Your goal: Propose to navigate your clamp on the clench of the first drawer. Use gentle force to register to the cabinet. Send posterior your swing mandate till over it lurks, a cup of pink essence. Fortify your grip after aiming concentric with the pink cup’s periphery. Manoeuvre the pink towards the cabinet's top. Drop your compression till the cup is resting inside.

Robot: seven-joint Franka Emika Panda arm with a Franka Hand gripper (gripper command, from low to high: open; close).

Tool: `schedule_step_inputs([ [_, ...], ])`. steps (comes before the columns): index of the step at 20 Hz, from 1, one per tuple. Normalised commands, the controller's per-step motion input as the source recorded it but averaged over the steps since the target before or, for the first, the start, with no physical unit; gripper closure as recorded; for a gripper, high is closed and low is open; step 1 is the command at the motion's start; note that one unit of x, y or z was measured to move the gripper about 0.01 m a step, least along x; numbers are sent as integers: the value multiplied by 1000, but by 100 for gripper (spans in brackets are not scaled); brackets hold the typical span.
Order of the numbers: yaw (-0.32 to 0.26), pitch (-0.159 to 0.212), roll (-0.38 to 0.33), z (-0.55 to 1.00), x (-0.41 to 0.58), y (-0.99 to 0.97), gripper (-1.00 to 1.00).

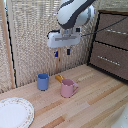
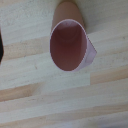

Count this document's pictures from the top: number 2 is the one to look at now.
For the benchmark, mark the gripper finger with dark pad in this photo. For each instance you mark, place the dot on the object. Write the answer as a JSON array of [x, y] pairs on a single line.
[[1, 46]]

